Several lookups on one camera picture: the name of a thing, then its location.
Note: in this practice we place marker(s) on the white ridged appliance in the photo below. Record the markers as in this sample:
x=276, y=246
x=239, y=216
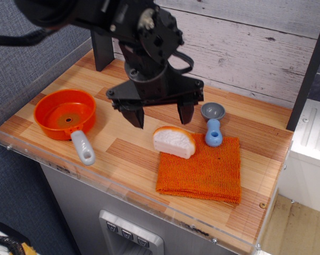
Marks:
x=300, y=177

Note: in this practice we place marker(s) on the orange toy pot grey handle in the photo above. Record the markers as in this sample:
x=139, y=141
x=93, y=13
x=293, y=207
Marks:
x=68, y=115

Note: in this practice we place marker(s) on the clear acrylic table guard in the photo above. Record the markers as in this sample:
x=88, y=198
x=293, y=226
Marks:
x=256, y=85

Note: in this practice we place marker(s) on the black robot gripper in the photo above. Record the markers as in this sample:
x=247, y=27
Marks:
x=166, y=85

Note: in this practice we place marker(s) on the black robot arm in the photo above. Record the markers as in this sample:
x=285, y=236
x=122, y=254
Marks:
x=149, y=39

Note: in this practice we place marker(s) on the black yellow object corner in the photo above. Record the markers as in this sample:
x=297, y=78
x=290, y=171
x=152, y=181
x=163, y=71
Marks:
x=15, y=247

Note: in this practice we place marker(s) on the silver button control panel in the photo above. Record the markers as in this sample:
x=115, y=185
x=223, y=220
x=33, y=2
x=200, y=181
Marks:
x=124, y=237

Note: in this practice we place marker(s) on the orange napkin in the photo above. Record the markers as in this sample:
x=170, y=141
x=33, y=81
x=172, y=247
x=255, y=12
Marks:
x=212, y=173

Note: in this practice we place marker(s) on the blue grey toy spoon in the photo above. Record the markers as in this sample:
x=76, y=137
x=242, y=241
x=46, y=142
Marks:
x=213, y=113

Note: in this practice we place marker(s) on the white orange cheese wedge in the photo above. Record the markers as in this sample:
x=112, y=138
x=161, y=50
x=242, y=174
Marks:
x=174, y=141

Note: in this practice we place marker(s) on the black vertical post right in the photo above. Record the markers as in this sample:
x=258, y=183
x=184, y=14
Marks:
x=305, y=88

